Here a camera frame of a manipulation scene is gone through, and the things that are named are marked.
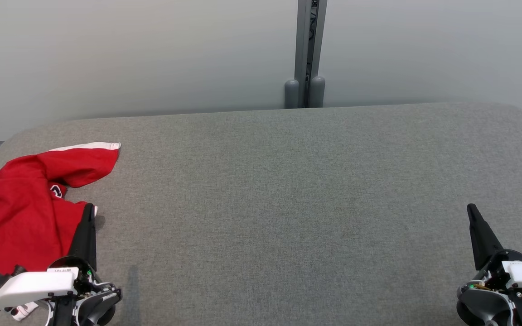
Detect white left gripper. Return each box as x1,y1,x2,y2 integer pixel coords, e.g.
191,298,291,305
0,203,123,326

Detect red jersey with black number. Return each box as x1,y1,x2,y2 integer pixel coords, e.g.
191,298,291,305
0,154,98,322

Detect grey fabric sofa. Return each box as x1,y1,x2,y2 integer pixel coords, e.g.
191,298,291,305
0,102,522,326

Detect grey cylindrical post foot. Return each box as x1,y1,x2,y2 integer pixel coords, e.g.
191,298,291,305
310,76,326,108
285,80,300,109

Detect grey metal partition post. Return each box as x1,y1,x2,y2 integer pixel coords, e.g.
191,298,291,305
295,0,328,109

